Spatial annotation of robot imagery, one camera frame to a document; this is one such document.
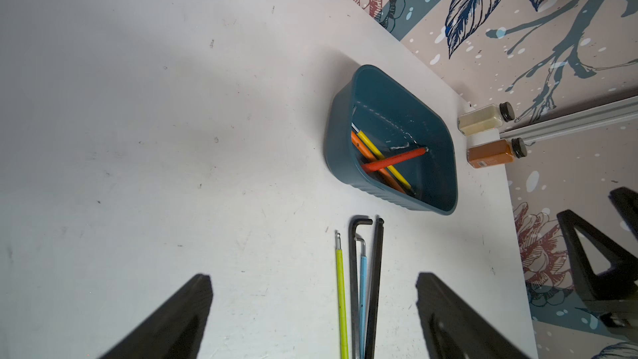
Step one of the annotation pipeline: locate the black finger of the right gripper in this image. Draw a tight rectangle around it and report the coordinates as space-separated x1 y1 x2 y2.
609 187 638 238
558 210 637 329

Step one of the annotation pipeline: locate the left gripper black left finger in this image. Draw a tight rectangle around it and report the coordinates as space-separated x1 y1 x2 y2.
102 274 214 358

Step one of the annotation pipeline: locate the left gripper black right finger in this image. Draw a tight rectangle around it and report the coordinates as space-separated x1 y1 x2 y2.
415 273 527 358

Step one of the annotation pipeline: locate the long black hex key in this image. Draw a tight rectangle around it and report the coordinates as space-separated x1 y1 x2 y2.
364 217 385 359

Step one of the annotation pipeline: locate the light blue sleeved hex key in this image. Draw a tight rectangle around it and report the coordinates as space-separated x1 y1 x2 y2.
355 234 367 358

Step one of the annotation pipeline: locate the red sleeved hex key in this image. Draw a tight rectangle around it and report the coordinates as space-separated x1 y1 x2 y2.
362 147 429 173

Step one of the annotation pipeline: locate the yellow sleeved hex key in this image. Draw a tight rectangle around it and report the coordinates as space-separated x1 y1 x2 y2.
351 123 414 191

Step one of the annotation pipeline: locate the orange sleeved hex key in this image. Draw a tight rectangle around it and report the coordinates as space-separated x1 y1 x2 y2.
350 131 407 194

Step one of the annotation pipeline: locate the green sleeved hex key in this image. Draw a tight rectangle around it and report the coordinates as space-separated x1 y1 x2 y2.
335 230 349 359

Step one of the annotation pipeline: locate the teal plastic storage box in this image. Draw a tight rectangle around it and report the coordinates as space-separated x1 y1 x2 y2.
324 65 459 215

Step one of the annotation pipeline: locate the brown spice jar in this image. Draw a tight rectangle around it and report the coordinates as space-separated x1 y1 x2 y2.
467 138 528 169

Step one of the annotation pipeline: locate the pale spice jar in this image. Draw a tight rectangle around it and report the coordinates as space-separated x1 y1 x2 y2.
458 101 515 136

